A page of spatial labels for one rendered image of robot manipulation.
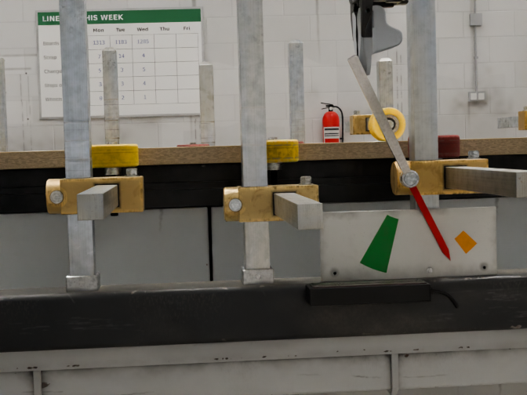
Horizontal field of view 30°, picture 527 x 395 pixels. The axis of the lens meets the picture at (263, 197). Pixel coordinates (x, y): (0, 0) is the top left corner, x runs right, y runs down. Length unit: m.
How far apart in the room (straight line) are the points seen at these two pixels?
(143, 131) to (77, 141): 7.25
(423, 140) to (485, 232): 0.16
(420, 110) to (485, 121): 7.48
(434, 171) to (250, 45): 0.32
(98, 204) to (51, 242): 0.52
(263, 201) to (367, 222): 0.15
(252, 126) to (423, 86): 0.25
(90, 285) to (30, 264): 0.25
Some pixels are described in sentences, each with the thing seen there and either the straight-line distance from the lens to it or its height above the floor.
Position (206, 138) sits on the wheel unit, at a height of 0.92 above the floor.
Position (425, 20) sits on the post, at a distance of 1.46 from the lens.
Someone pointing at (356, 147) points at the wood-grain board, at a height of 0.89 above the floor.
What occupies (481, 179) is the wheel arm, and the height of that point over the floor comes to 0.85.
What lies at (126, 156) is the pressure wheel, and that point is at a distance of 1.51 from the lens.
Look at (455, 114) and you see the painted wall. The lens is 8.86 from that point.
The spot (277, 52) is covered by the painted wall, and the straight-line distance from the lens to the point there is 8.67.
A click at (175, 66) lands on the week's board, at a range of 8.64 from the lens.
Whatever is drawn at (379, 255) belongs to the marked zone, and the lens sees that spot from 1.43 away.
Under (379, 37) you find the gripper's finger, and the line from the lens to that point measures 1.36.
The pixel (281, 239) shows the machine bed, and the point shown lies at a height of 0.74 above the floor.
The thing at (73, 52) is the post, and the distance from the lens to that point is 1.41.
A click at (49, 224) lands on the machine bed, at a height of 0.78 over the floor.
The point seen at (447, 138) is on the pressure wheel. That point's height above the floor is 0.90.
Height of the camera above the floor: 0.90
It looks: 3 degrees down
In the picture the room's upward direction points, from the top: 2 degrees counter-clockwise
